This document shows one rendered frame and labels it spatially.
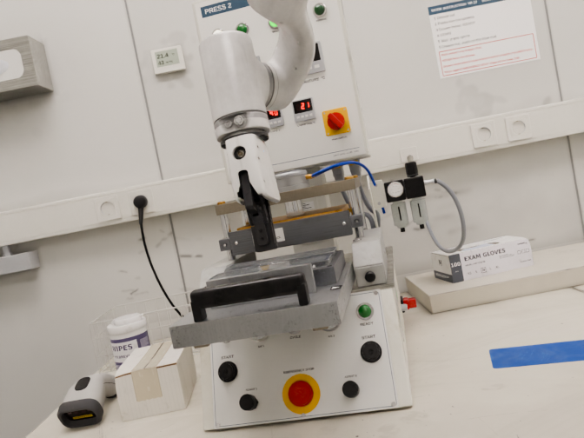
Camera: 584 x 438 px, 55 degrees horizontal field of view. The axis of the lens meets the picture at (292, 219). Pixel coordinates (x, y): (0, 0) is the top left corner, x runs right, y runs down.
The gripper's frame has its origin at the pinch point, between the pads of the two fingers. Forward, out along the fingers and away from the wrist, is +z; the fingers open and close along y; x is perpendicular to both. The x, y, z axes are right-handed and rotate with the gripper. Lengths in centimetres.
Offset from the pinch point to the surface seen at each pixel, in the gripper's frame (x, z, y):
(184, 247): 44, -9, 76
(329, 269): -9.1, 6.7, -3.2
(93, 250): 70, -13, 71
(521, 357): -35, 28, 23
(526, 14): -68, -54, 88
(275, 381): 5.0, 22.6, 8.1
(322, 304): -8.9, 10.7, -13.9
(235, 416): 12.3, 26.7, 6.7
